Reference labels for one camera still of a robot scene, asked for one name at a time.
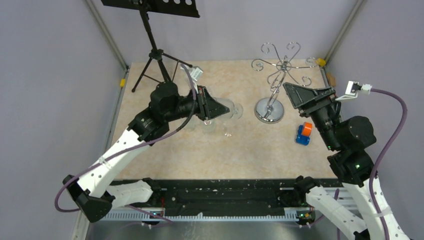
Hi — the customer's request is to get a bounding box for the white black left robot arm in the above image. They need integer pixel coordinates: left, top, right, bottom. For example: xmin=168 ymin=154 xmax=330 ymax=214
xmin=63 ymin=82 xmax=230 ymax=223

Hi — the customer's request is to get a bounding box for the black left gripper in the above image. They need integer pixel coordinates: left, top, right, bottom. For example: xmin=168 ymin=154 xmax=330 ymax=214
xmin=164 ymin=85 xmax=230 ymax=122

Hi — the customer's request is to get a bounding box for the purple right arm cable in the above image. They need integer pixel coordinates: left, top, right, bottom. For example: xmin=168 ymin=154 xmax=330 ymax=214
xmin=311 ymin=88 xmax=408 ymax=240

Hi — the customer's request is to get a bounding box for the black music stand tripod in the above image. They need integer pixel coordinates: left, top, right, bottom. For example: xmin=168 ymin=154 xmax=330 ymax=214
xmin=102 ymin=0 xmax=200 ymax=93

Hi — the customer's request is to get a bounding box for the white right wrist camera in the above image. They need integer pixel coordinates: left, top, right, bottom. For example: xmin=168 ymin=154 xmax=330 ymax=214
xmin=335 ymin=81 xmax=373 ymax=102

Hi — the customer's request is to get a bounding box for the chrome wine glass rack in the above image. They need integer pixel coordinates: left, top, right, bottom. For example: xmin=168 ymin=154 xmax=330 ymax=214
xmin=251 ymin=41 xmax=318 ymax=124

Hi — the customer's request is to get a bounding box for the wooden block at wall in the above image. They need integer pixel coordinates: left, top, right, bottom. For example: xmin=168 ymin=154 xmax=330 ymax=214
xmin=326 ymin=72 xmax=337 ymax=87

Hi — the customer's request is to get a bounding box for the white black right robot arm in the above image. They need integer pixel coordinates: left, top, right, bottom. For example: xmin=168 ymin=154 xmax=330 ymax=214
xmin=283 ymin=82 xmax=408 ymax=240

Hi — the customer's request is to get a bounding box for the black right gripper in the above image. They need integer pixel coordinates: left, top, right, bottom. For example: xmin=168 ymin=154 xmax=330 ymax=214
xmin=282 ymin=82 xmax=340 ymax=150

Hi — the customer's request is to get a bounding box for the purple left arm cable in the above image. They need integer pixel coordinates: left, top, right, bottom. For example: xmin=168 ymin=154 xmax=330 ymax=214
xmin=54 ymin=64 xmax=200 ymax=229

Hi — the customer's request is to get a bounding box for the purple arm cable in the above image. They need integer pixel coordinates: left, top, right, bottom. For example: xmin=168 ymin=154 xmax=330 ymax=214
xmin=311 ymin=88 xmax=408 ymax=240
xmin=54 ymin=64 xmax=200 ymax=229

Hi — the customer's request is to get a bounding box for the yellow clamp left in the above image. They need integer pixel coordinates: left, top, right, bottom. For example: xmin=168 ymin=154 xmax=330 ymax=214
xmin=119 ymin=78 xmax=126 ymax=88

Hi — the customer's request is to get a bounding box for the clear wine glass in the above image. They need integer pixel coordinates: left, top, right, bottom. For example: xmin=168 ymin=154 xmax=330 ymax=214
xmin=201 ymin=120 xmax=217 ymax=134

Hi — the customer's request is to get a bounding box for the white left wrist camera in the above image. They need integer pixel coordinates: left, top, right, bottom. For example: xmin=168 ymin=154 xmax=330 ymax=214
xmin=180 ymin=63 xmax=204 ymax=82

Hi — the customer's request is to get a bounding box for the yellow corner clamp right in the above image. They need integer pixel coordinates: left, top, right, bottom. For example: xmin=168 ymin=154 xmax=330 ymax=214
xmin=315 ymin=58 xmax=327 ymax=67

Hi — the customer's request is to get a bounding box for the blue orange toy truck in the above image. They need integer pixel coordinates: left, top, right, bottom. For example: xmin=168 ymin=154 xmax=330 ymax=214
xmin=295 ymin=122 xmax=313 ymax=146

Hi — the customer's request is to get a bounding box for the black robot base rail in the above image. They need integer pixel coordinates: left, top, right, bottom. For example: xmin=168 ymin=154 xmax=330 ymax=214
xmin=132 ymin=177 xmax=317 ymax=225

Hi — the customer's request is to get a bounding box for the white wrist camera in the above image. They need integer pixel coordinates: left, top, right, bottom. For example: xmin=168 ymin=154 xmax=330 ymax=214
xmin=335 ymin=81 xmax=373 ymax=102
xmin=180 ymin=63 xmax=204 ymax=82

